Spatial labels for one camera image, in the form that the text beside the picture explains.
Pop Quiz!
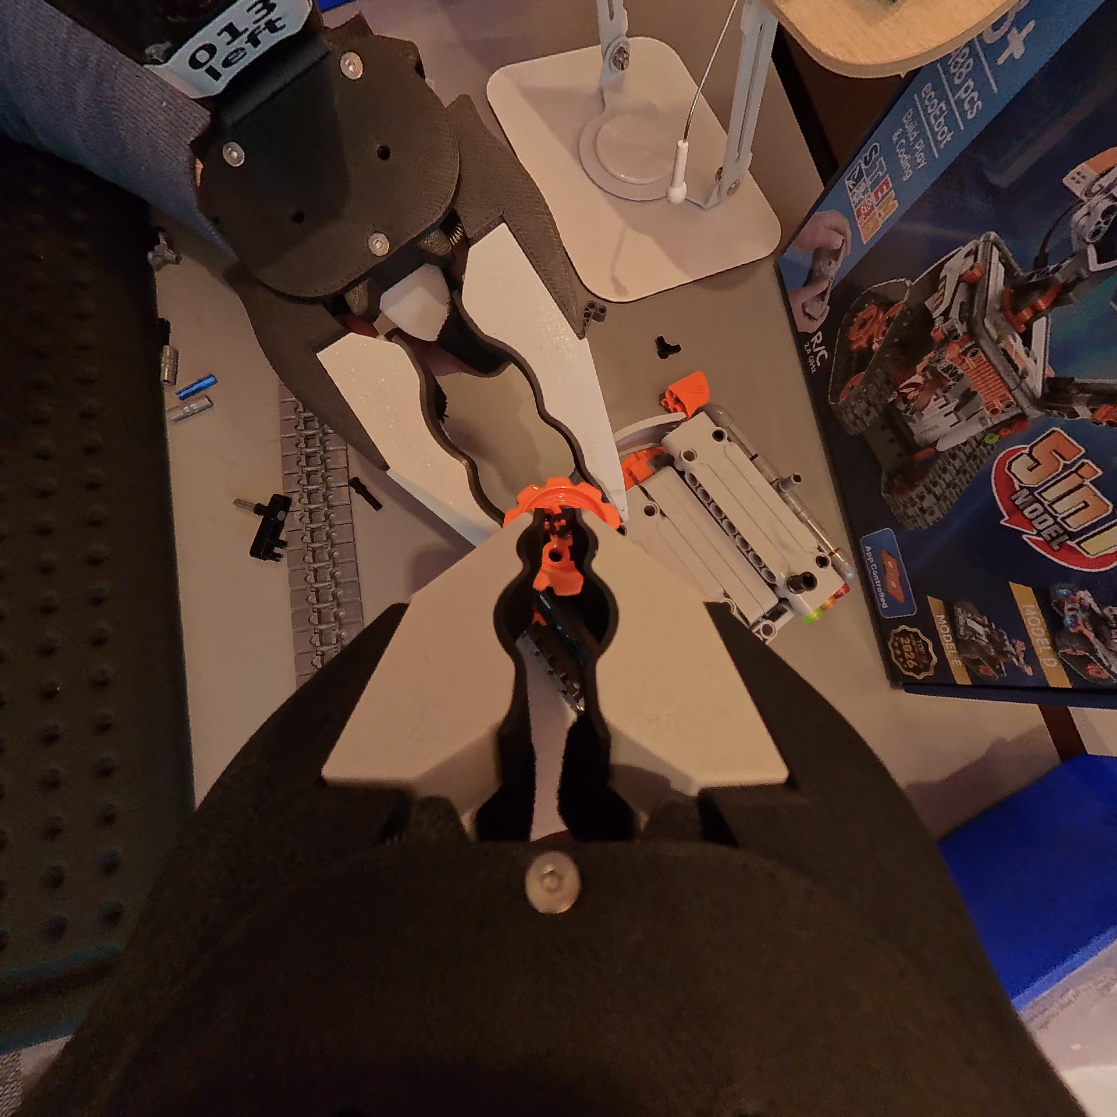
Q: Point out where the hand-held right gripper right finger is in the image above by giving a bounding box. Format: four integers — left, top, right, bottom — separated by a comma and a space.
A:
578, 518, 788, 829

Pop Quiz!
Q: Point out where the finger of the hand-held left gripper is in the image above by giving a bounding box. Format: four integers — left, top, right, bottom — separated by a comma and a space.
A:
434, 218, 622, 504
316, 332, 528, 542

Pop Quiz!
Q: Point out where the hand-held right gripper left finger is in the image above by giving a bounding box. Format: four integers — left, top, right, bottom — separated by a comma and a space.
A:
324, 516, 546, 829

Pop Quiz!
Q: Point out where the orange gear wheel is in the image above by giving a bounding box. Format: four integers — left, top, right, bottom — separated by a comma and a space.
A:
503, 474, 627, 533

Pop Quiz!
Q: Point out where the orange pin connector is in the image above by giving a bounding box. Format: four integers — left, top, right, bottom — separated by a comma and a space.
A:
534, 510, 587, 594

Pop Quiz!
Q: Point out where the grey toy robot vehicle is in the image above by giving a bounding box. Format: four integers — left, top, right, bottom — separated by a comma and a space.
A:
612, 371, 857, 647

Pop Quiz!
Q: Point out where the blue plastic bin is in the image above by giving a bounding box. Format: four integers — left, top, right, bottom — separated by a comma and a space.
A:
941, 751, 1117, 1005

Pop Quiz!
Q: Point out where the person's left forearm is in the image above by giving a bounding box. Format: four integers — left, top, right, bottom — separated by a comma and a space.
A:
0, 0, 237, 254

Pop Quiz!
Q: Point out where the white book stand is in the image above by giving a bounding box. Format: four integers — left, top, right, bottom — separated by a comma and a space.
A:
486, 0, 782, 302

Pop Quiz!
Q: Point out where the black lever with grey axle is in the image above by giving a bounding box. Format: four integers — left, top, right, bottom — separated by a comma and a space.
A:
237, 494, 294, 560

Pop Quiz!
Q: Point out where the black dimpled mat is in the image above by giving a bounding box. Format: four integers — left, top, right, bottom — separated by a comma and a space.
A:
0, 139, 193, 1048

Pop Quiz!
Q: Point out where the robot kit box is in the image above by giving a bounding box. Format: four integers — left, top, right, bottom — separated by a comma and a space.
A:
777, 0, 1117, 699

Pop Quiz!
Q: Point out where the grey track chain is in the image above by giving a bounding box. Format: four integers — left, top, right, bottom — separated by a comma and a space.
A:
280, 388, 369, 682

